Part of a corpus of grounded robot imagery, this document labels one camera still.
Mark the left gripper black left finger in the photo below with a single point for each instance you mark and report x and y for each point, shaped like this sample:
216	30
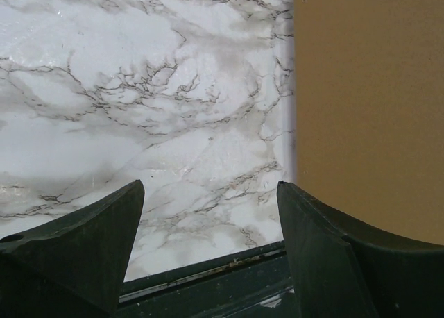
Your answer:
73	266

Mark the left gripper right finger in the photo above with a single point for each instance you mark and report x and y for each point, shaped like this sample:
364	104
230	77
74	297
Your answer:
344	267

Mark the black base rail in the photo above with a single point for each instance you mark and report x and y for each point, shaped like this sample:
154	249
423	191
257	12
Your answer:
251	283

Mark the brown cardboard backing board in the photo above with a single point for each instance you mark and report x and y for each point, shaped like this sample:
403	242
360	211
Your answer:
369	110

